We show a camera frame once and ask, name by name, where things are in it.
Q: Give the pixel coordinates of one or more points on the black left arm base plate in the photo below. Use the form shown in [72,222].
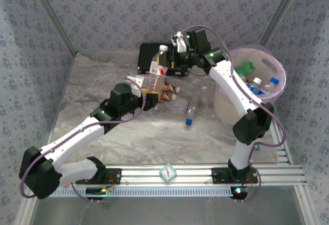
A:
[114,175]

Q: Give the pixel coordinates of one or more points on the metal frame post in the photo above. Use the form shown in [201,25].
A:
[54,17]
[282,9]

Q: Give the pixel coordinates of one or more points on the right controller board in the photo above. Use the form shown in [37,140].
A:
[237,192]

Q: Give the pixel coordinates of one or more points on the green soda bottle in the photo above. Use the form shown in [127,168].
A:
[245,68]

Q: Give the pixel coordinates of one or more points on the brown label drink bottle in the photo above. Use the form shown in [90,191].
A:
[173,89]
[169,96]

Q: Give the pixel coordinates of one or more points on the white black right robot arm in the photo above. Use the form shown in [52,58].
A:
[231,86]

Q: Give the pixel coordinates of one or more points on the translucent pink bin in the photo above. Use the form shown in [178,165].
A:
[223,107]

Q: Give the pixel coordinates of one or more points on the small clear bottle white cap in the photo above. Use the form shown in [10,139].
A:
[204,88]

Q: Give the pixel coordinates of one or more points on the clear bottle red white label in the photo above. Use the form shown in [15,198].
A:
[156,81]

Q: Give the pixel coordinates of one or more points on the left controller board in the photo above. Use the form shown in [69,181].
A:
[96,191]

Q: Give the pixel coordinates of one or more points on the teal square clock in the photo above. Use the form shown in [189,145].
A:
[167,172]

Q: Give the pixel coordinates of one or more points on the black hard case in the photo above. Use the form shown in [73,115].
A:
[147,55]

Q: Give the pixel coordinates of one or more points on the blue label water bottle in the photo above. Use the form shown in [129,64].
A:
[256,81]

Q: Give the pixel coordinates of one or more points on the clear bottle with blue cap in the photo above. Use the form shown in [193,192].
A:
[274,80]
[189,121]

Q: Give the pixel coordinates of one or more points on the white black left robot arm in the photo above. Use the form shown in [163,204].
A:
[77,137]

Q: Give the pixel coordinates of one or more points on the controller board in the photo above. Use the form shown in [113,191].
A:
[237,192]
[96,191]

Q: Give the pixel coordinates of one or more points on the aluminium mounting rail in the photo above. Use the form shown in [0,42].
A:
[144,175]

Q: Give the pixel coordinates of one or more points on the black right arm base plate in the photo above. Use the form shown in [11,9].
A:
[219,176]

